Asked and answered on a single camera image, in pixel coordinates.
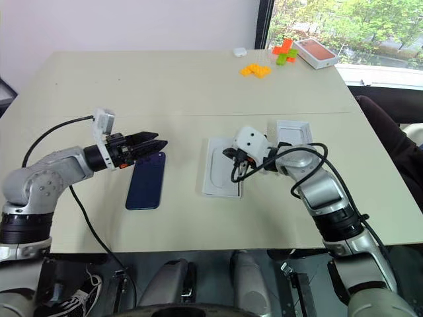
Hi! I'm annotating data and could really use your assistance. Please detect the black object at wall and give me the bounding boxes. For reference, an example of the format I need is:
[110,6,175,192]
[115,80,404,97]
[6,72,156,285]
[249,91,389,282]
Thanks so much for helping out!
[0,76,19,119]

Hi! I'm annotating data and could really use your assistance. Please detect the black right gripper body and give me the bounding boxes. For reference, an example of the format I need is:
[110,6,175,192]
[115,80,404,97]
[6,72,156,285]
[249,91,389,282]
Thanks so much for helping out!
[233,149,258,168]

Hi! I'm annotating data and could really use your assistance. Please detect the silver rounded robot leg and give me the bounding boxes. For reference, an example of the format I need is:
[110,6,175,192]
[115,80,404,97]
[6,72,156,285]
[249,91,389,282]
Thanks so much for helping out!
[230,250,272,316]
[137,258,199,308]

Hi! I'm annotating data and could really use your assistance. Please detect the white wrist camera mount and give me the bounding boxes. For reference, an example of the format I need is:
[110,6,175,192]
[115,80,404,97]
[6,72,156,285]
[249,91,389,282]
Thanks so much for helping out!
[91,108,117,171]
[232,125,270,162]

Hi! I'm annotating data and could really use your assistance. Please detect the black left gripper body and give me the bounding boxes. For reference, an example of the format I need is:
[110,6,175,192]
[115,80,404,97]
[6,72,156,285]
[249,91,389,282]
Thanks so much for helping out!
[104,133,135,170]

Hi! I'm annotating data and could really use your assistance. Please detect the black and white sneaker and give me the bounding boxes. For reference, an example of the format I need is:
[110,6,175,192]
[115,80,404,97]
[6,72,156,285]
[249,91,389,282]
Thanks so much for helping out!
[48,269,103,317]

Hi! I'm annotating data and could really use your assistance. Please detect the white phone box lid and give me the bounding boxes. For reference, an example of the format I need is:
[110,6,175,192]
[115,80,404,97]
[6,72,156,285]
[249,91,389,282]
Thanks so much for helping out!
[274,120,314,146]

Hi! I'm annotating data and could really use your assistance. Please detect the phone box with orange print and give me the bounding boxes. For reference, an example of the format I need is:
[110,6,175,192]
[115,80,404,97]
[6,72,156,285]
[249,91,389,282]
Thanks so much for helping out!
[293,38,339,71]

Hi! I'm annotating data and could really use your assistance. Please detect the green toy brick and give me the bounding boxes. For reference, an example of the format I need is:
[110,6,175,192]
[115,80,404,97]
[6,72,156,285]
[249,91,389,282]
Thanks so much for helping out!
[276,48,299,66]

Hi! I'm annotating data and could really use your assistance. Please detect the dark blue smartphone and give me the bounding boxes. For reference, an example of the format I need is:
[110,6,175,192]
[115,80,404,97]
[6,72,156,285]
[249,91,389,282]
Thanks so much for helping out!
[125,151,167,211]

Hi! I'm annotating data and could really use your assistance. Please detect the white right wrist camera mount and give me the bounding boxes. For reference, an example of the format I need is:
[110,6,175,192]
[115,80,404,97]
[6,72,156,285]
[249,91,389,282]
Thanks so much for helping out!
[232,125,270,162]

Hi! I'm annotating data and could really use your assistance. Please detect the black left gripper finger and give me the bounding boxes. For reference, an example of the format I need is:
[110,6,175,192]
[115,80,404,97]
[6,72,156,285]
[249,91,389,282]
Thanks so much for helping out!
[126,131,159,143]
[131,139,169,163]

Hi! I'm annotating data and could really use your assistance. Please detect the orange toy brick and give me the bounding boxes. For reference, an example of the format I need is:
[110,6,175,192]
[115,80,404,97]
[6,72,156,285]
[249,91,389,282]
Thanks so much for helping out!
[272,38,295,56]

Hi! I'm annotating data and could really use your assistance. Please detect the yellow toy brick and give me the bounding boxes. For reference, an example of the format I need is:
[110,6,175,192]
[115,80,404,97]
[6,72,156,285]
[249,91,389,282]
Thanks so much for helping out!
[239,63,272,79]

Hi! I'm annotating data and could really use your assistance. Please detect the person in dark clothing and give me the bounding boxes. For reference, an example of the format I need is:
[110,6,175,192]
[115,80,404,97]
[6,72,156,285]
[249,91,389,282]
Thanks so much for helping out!
[354,95,423,212]

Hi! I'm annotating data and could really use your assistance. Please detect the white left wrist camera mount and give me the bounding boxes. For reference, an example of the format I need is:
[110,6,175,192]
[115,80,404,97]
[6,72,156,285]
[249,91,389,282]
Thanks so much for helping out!
[91,108,117,171]

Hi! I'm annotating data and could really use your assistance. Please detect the black window frame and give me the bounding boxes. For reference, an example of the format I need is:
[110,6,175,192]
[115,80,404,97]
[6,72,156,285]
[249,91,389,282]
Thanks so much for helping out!
[254,0,276,50]

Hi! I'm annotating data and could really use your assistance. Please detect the white phone box base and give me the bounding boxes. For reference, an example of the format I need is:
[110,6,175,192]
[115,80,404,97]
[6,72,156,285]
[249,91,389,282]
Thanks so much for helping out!
[202,137,245,199]

